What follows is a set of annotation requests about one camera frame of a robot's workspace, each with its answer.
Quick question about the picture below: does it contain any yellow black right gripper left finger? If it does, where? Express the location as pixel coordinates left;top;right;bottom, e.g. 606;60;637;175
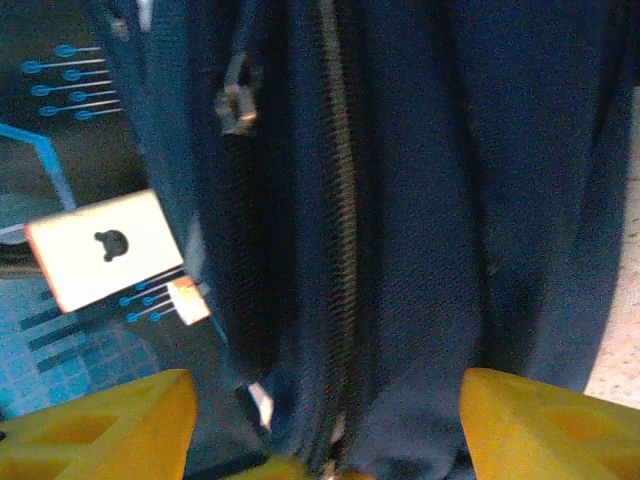
0;369;197;480

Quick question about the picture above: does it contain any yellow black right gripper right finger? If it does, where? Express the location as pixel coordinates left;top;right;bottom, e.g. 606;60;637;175
458;367;640;480

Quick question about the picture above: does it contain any navy blue backpack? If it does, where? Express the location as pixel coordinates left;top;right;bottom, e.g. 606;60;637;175
94;0;640;480

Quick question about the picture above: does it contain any small pull-tab food can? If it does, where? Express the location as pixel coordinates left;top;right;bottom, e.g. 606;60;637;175
167;277;212;327

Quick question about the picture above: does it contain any beige knife block terracotta top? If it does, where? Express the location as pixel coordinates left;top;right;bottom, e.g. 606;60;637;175
23;189;185;314

